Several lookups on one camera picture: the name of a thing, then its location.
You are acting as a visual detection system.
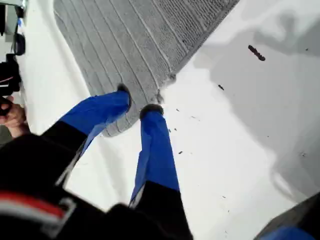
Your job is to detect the small dark debris piece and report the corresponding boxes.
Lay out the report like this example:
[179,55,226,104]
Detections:
[247,44,266,62]

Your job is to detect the gripper red white wire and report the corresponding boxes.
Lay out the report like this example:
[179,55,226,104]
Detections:
[0,189,77,240]

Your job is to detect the black device with wires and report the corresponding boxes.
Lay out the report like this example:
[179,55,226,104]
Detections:
[0,0,28,98]

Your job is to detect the grey striped square towel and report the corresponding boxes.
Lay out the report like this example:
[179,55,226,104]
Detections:
[53,0,241,138]

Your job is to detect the person's hand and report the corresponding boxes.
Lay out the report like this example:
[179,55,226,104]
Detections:
[0,96,32,139]

